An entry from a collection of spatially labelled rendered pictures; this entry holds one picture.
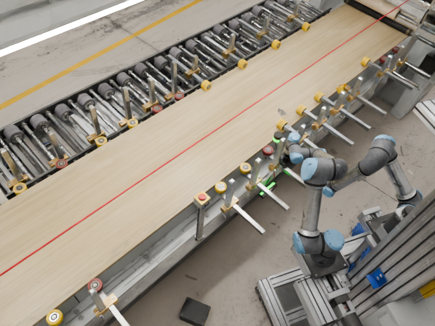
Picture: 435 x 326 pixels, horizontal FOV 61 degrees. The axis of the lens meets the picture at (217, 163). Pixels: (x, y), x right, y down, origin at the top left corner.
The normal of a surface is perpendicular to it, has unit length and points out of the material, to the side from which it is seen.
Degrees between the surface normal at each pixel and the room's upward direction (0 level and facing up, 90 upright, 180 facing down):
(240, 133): 0
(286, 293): 0
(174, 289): 0
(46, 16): 61
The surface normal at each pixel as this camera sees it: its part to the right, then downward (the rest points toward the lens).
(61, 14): 0.65, 0.23
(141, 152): 0.08, -0.60
